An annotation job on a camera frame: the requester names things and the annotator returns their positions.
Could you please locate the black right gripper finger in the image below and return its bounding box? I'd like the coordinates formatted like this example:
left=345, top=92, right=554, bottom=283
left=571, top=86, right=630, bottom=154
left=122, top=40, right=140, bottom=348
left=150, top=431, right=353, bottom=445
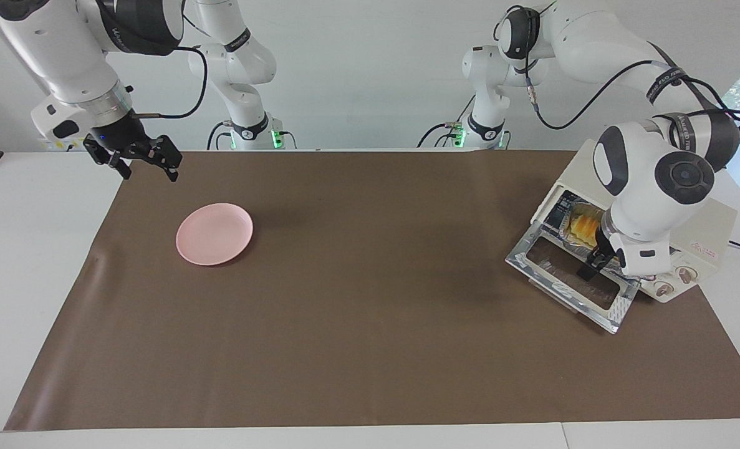
left=84, top=138, right=132, bottom=180
left=147, top=134, right=183, bottom=183

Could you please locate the sliced yellow bread loaf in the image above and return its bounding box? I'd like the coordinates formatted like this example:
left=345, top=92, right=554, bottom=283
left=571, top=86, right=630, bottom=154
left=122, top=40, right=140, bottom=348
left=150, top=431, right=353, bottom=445
left=567, top=211, right=602, bottom=244

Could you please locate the aluminium foil tray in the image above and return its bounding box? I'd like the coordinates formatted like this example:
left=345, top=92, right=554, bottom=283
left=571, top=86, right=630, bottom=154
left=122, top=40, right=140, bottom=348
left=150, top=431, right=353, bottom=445
left=559, top=203, right=606, bottom=247

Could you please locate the silver glass oven door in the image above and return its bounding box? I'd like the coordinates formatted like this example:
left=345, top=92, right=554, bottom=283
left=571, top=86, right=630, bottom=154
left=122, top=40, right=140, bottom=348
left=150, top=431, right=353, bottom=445
left=505, top=221, right=641, bottom=334

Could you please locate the cream toaster oven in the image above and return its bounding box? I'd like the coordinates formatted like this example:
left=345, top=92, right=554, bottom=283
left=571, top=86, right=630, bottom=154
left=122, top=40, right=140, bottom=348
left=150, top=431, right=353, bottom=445
left=531, top=138, right=738, bottom=304

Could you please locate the pink round plate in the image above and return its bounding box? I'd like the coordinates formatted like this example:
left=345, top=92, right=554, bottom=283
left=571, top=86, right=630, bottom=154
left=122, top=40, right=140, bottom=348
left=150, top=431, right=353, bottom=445
left=176, top=203, right=254, bottom=266

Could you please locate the brown table mat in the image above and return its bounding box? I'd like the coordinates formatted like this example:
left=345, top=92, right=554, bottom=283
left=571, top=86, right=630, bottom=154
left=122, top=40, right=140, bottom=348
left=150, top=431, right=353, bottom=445
left=3, top=150, right=740, bottom=432

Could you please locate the black base cable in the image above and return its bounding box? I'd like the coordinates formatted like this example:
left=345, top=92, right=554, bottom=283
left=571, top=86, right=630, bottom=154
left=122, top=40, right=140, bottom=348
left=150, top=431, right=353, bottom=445
left=416, top=122, right=467, bottom=148
left=206, top=122, right=232, bottom=150

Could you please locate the black wire oven rack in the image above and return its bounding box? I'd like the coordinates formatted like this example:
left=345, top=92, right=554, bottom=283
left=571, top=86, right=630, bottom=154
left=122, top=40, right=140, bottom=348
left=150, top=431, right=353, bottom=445
left=550, top=192, right=585, bottom=234

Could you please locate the white wall socket box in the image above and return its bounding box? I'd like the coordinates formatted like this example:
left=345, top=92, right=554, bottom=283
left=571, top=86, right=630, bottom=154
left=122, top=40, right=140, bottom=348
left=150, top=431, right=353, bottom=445
left=39, top=137, right=90, bottom=152

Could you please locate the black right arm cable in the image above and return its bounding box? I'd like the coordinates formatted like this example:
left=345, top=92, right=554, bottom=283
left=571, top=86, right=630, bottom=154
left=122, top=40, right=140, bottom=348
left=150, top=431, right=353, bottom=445
left=134, top=45, right=209, bottom=119

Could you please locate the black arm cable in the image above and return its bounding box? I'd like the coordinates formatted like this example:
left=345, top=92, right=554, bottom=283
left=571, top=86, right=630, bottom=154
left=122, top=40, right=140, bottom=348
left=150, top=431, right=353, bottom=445
left=134, top=45, right=209, bottom=119
left=522, top=56, right=740, bottom=133

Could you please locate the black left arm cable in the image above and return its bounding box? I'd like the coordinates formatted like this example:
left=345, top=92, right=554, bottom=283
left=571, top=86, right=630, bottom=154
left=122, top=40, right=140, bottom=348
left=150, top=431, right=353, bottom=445
left=522, top=56, right=740, bottom=133

